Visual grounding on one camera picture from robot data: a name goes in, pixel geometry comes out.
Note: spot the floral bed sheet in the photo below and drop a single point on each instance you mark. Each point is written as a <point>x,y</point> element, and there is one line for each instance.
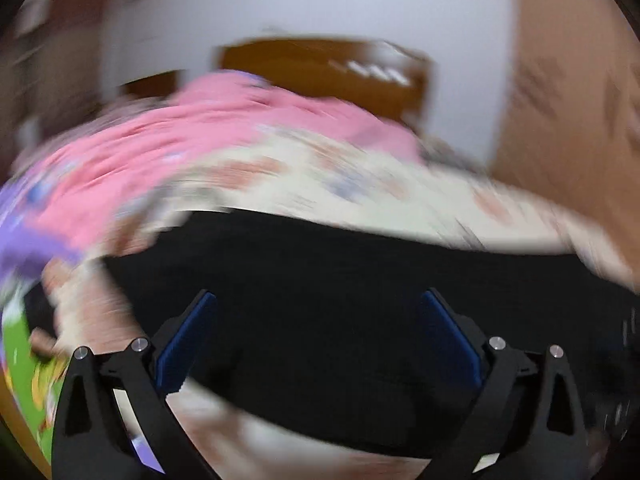
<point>350,180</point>

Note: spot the wooden headboard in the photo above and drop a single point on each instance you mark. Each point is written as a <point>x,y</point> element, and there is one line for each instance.
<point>300,70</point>

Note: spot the purple cloth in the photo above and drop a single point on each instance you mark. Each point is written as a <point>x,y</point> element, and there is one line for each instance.
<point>30,255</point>

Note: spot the black pants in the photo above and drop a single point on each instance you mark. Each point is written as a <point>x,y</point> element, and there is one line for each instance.
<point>325,310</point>

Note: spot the green printed cloth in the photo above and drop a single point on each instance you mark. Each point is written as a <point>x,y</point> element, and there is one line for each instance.
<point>30,400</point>

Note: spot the brown wooden wardrobe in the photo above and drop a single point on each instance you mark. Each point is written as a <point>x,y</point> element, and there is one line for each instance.
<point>565,110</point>

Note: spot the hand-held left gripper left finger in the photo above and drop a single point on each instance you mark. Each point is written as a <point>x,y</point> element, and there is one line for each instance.
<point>185,345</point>

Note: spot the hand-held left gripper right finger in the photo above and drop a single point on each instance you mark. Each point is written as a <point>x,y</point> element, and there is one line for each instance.
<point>450,345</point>

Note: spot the pink blanket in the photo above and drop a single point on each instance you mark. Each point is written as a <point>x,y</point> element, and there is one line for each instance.
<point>200,135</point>

